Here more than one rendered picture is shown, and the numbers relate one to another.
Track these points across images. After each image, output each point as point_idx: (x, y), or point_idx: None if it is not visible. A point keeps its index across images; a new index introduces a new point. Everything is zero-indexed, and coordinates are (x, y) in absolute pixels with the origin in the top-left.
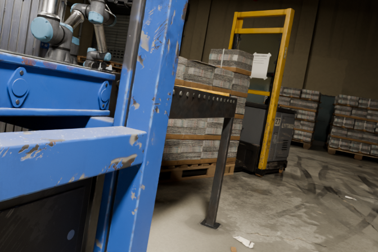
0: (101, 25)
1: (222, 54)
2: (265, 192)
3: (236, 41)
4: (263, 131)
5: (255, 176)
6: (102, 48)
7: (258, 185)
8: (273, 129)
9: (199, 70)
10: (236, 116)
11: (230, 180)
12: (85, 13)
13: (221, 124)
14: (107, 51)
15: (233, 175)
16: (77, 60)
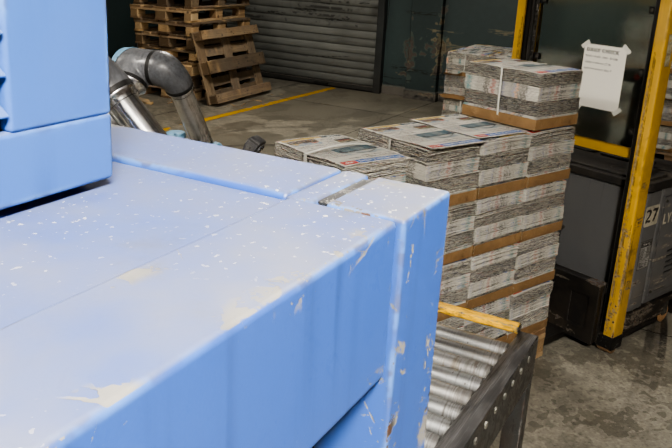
0: (189, 95)
1: (499, 81)
2: (620, 422)
3: (536, 7)
4: (614, 248)
5: (597, 351)
6: (199, 139)
7: (604, 396)
8: (640, 236)
9: (441, 166)
10: (543, 230)
11: (535, 384)
12: (147, 78)
13: (506, 261)
14: (211, 141)
15: (542, 358)
16: None
